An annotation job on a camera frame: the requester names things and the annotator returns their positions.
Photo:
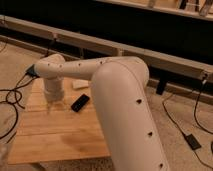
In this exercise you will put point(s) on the wooden table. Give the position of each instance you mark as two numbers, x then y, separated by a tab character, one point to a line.
51	132

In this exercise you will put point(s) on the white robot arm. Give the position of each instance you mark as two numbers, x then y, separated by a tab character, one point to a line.
118	91

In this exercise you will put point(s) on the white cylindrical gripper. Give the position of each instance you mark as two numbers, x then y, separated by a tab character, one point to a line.
53	89

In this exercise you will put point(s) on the long wooden rail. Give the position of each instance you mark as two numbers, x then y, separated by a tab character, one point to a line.
178	65

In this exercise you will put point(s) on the white flat block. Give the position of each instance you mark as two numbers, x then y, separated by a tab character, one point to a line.
78	84

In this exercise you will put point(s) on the black remote control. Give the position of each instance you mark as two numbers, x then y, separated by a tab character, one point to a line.
80	102

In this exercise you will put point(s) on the black power adapter right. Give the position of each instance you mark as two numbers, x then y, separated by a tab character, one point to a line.
192	142

